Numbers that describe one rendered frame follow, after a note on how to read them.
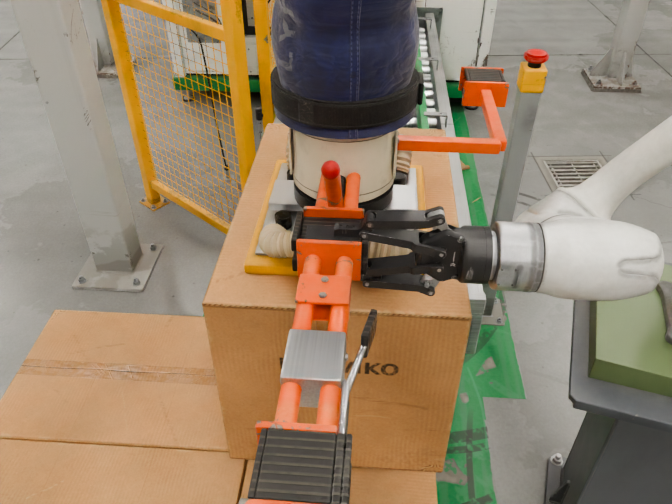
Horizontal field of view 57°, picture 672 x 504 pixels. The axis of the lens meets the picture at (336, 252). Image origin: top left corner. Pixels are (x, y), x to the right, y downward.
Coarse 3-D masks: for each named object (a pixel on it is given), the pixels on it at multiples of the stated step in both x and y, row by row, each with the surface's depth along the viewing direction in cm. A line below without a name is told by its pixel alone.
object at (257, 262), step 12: (276, 168) 119; (264, 204) 109; (264, 216) 106; (276, 216) 101; (288, 216) 100; (288, 228) 101; (252, 240) 100; (252, 252) 98; (252, 264) 95; (264, 264) 95; (276, 264) 95; (288, 264) 95
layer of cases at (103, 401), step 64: (64, 320) 162; (128, 320) 162; (192, 320) 162; (64, 384) 145; (128, 384) 145; (192, 384) 145; (0, 448) 132; (64, 448) 132; (128, 448) 132; (192, 448) 132
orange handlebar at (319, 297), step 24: (480, 96) 119; (408, 144) 103; (432, 144) 102; (456, 144) 102; (480, 144) 102; (504, 144) 103; (312, 264) 76; (336, 264) 77; (312, 288) 72; (336, 288) 72; (312, 312) 70; (336, 312) 69; (288, 384) 61; (288, 408) 58; (336, 408) 59
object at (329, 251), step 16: (304, 208) 82; (320, 208) 82; (336, 208) 82; (352, 208) 82; (304, 224) 81; (320, 224) 81; (304, 240) 77; (320, 240) 77; (304, 256) 78; (320, 256) 77; (336, 256) 77; (352, 256) 77; (320, 272) 79; (352, 272) 79
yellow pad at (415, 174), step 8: (408, 168) 118; (416, 168) 119; (400, 176) 111; (408, 176) 116; (416, 176) 117; (400, 184) 110; (408, 184) 113; (416, 184) 113; (416, 192) 111; (424, 192) 113; (416, 200) 109; (424, 200) 110; (424, 208) 108
